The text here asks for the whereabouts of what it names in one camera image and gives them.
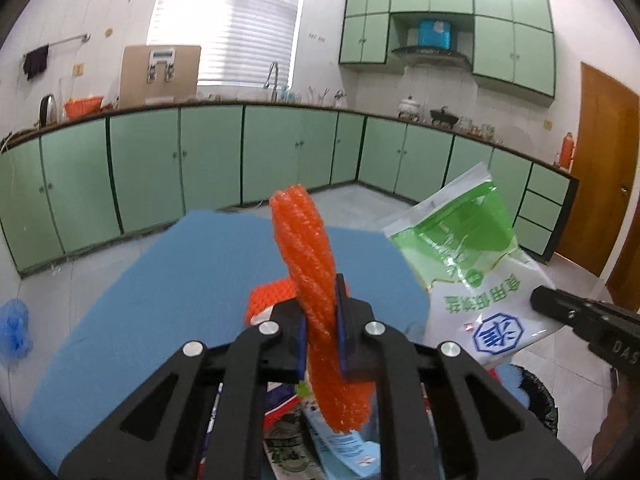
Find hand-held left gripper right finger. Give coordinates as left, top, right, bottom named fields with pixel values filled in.
left=334, top=274, right=587, bottom=480

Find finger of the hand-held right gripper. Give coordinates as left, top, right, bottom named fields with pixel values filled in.
left=530, top=285, right=609, bottom=342

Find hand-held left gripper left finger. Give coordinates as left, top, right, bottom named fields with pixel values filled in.
left=57, top=300, right=308, bottom=480

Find twisted orange foam net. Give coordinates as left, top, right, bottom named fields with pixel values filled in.
left=269, top=185, right=373, bottom=436

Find bin with black liner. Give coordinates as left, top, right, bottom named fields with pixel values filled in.
left=200, top=365, right=558, bottom=480

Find green and white plastic bag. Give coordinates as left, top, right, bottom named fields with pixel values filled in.
left=382, top=161, right=571, bottom=367

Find red white blue wrapper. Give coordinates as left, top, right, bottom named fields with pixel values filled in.
left=265, top=382, right=306, bottom=423

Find dark green packet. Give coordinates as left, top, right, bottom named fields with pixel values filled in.
left=264, top=422, right=313, bottom=476

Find light blue packet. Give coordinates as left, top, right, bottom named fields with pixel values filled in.
left=302, top=400, right=381, bottom=478

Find wooden door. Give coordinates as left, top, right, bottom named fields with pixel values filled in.
left=552, top=61, right=640, bottom=306

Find red thermos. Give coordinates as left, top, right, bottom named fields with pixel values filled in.
left=559, top=132, right=576, bottom=170

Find black pan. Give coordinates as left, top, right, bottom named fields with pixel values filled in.
left=430, top=106, right=458, bottom=128

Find green lower kitchen cabinets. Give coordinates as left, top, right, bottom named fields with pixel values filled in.
left=0, top=100, right=580, bottom=277

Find green kitchen cabinets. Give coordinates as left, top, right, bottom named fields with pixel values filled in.
left=0, top=100, right=580, bottom=277
left=339, top=0, right=557, bottom=108

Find metal faucet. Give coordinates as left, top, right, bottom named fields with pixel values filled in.
left=265, top=61, right=280, bottom=102

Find green upper kitchen cabinets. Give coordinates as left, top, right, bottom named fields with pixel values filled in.
left=339, top=0, right=557, bottom=108

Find range hood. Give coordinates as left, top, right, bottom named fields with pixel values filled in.
left=391, top=46, right=472, bottom=68

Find blue plastic bag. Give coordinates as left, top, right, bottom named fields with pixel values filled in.
left=0, top=297, right=34, bottom=359

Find blue box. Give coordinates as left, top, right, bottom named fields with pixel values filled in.
left=417, top=20, right=455, bottom=51

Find orange basket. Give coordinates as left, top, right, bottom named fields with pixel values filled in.
left=63, top=96, right=106, bottom=120

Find white window blind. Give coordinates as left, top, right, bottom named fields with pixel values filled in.
left=147, top=0, right=307, bottom=88

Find dark cloth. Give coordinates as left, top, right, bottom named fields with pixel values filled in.
left=22, top=45, right=50, bottom=81

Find metal towel rail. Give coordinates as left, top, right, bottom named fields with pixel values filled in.
left=22, top=33, right=91, bottom=61

